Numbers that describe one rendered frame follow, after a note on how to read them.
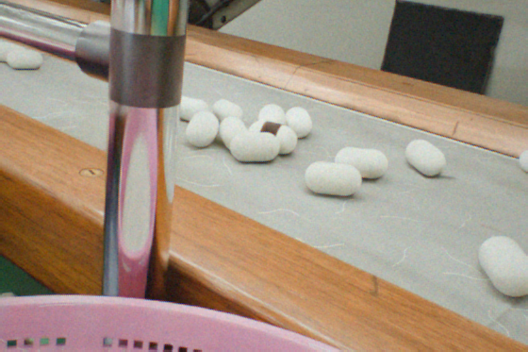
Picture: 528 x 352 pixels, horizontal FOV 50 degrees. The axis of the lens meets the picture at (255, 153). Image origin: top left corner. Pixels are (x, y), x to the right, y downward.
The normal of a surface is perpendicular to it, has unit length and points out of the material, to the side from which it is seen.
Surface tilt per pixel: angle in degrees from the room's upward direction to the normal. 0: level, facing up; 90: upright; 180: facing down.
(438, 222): 0
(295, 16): 90
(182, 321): 75
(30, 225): 90
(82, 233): 90
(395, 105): 45
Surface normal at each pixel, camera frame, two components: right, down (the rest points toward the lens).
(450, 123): -0.34, -0.51
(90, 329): 0.15, 0.10
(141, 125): 0.14, 0.36
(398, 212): 0.12, -0.93
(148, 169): 0.43, 0.36
